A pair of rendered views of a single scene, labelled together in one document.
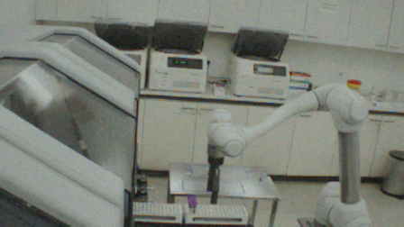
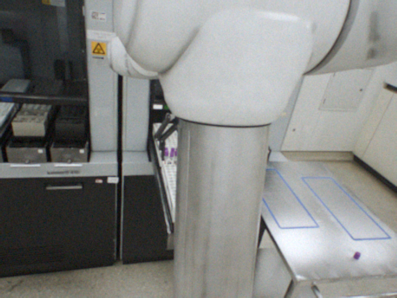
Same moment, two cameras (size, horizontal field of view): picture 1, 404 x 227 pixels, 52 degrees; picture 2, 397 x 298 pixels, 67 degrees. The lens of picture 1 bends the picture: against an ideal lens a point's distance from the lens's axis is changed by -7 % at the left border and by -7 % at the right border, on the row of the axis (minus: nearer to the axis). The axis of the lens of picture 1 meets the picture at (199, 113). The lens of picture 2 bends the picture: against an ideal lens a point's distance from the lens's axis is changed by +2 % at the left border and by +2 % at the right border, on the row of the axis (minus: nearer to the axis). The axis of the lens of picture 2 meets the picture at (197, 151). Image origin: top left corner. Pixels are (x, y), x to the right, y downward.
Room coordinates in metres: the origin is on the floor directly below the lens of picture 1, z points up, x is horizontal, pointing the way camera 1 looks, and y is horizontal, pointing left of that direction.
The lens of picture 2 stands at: (1.76, -0.97, 1.47)
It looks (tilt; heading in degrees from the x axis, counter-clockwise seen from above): 29 degrees down; 80
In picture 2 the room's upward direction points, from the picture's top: 9 degrees clockwise
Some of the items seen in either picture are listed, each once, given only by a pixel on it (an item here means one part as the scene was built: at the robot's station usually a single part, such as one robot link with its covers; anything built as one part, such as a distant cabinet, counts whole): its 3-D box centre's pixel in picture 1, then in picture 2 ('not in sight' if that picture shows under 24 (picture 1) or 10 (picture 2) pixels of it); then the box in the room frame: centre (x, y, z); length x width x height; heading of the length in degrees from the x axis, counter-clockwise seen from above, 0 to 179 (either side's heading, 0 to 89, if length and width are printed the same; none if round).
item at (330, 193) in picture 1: (333, 203); not in sight; (2.05, -0.76, 0.87); 0.18 x 0.16 x 0.22; 14
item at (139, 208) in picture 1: (150, 213); (167, 144); (1.83, 0.18, 0.83); 0.30 x 0.10 x 0.06; 98
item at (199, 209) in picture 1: (215, 215); (181, 187); (1.87, -0.13, 0.83); 0.30 x 0.10 x 0.06; 98
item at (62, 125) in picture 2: not in sight; (70, 129); (1.41, 0.22, 0.85); 0.12 x 0.02 x 0.06; 8
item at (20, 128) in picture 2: not in sight; (29, 128); (1.26, 0.20, 0.85); 0.12 x 0.02 x 0.06; 9
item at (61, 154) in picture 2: not in sight; (77, 120); (1.38, 0.45, 0.78); 0.73 x 0.14 x 0.09; 98
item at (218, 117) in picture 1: (220, 127); not in sight; (1.85, -0.10, 1.28); 0.13 x 0.11 x 0.16; 13
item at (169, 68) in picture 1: (178, 52); not in sight; (4.44, 0.28, 1.24); 0.62 x 0.56 x 0.69; 8
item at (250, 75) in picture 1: (259, 59); not in sight; (4.56, -0.56, 1.25); 0.62 x 0.56 x 0.69; 8
